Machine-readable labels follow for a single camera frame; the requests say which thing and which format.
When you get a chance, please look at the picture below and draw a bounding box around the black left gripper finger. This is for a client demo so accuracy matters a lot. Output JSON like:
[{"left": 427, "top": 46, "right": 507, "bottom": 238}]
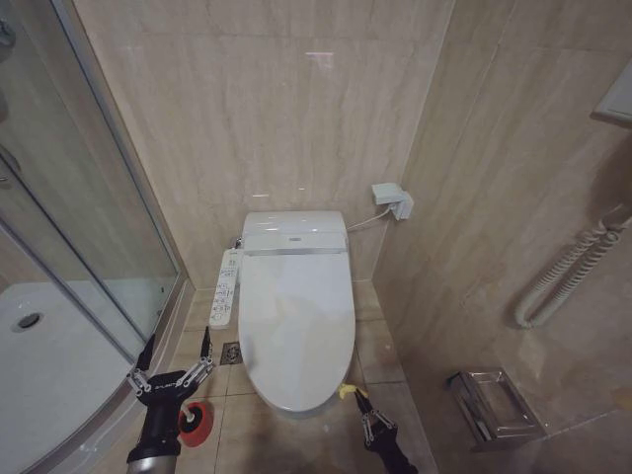
[
  {"left": 179, "top": 325, "right": 216, "bottom": 390},
  {"left": 125, "top": 333, "right": 158, "bottom": 394}
]

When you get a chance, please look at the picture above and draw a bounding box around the glass shower enclosure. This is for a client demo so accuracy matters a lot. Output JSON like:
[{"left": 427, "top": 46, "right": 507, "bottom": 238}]
[{"left": 0, "top": 0, "right": 192, "bottom": 366}]

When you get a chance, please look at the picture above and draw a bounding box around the white toilet lid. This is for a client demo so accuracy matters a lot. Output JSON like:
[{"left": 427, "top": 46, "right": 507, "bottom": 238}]
[{"left": 237, "top": 248, "right": 357, "bottom": 414}]

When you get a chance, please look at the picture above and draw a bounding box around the red toilet brush holder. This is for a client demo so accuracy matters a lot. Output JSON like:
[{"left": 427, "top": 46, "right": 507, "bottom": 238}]
[{"left": 177, "top": 400, "right": 214, "bottom": 448}]

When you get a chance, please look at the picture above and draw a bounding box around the white bidet control panel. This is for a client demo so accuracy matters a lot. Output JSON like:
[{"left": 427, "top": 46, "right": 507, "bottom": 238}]
[{"left": 208, "top": 248, "right": 244, "bottom": 329}]

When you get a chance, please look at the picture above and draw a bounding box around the white toilet bowl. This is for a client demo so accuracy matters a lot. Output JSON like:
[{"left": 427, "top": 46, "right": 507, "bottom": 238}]
[{"left": 256, "top": 389, "right": 345, "bottom": 422}]

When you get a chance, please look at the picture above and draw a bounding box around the white coiled cord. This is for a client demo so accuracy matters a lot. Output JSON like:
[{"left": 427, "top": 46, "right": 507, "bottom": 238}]
[{"left": 514, "top": 204, "right": 632, "bottom": 331}]

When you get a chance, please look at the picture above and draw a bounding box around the white wall socket box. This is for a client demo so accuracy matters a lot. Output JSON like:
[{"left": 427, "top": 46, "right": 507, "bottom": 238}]
[{"left": 370, "top": 182, "right": 416, "bottom": 222}]

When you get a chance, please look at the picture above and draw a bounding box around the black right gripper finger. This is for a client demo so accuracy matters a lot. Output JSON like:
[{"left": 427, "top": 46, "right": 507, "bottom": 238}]
[
  {"left": 352, "top": 392, "right": 375, "bottom": 446},
  {"left": 356, "top": 394, "right": 398, "bottom": 433}
]

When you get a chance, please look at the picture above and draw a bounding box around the steel toilet paper holder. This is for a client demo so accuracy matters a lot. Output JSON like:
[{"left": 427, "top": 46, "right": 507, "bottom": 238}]
[{"left": 445, "top": 366, "right": 548, "bottom": 451}]

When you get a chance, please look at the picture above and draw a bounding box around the white toilet tank unit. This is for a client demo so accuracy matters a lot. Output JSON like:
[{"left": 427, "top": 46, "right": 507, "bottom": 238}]
[{"left": 241, "top": 210, "right": 348, "bottom": 258}]

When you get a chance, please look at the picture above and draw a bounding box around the white power cord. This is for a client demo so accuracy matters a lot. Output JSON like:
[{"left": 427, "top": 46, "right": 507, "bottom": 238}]
[{"left": 345, "top": 205, "right": 392, "bottom": 232}]

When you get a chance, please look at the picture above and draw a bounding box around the white shower tray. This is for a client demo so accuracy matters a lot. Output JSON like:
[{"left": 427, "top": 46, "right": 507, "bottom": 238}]
[{"left": 0, "top": 278, "right": 182, "bottom": 474}]

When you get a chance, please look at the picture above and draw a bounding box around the round shower drain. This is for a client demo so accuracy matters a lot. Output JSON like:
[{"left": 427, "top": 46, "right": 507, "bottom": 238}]
[{"left": 13, "top": 311, "right": 46, "bottom": 333}]

